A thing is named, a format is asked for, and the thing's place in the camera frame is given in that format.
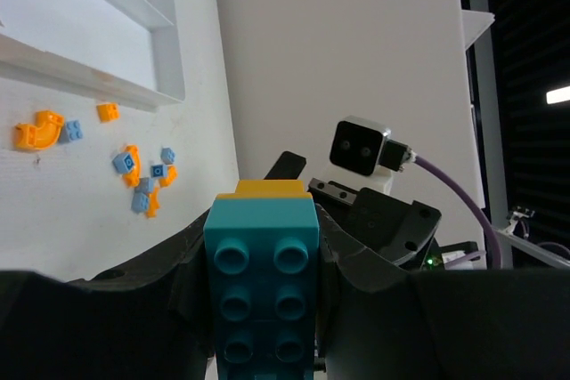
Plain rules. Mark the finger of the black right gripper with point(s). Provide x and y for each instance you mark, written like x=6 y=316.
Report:
x=288 y=166

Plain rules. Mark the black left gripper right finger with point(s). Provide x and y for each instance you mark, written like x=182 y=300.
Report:
x=377 y=321

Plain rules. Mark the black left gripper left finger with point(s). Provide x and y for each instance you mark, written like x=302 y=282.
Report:
x=147 y=318

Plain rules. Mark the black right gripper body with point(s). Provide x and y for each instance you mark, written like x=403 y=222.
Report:
x=403 y=233

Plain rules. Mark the teal yellow lego block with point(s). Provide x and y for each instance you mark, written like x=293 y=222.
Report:
x=262 y=246

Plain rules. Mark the small orange square lego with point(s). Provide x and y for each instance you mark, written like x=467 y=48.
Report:
x=108 y=112

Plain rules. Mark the small orange lego brick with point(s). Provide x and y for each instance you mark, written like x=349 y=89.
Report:
x=170 y=178

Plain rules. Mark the orange curved lego right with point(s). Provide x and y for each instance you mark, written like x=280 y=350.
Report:
x=133 y=178

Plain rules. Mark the small blue lego right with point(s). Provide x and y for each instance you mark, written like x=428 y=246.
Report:
x=123 y=162

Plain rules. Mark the small blue square lego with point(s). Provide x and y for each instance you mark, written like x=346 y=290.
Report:
x=70 y=132

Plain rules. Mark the orange curved lego piece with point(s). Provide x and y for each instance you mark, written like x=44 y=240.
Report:
x=41 y=135

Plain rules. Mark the white divided sorting tray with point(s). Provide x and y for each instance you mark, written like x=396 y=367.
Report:
x=126 y=51

